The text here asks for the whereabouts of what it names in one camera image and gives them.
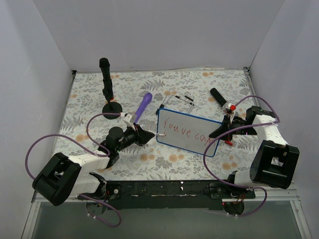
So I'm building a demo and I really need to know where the red marker cap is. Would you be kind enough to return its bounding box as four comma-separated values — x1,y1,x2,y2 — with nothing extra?
225,141,233,146

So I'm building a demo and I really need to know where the blue framed whiteboard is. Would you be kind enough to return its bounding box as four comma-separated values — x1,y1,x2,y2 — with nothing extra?
157,108,221,155

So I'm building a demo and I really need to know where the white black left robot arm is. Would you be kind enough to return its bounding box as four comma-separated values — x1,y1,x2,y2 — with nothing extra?
32,124,155,206

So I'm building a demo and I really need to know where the black round microphone stand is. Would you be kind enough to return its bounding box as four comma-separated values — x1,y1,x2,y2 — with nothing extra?
102,99,123,120

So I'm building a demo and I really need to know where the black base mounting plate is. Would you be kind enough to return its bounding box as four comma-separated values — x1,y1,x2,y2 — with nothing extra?
101,180,255,210

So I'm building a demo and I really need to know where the black microphone on stand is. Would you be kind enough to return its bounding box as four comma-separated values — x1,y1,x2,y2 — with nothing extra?
99,58,114,100

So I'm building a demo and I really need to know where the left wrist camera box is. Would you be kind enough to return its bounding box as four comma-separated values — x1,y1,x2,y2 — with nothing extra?
121,113,137,129

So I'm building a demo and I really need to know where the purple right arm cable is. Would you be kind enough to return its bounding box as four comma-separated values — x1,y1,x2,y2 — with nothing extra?
203,95,281,217

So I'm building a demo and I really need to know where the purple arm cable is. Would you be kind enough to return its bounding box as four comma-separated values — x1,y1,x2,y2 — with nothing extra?
24,112,125,229
203,95,281,217

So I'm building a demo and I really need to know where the black wire whiteboard stand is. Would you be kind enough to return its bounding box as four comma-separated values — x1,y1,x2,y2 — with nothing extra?
155,90,195,116

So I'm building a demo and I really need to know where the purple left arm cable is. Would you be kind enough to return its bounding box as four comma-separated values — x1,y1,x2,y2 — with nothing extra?
24,112,125,229

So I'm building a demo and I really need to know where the aluminium front rail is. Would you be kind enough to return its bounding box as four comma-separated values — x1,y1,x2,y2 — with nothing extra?
31,182,300,203

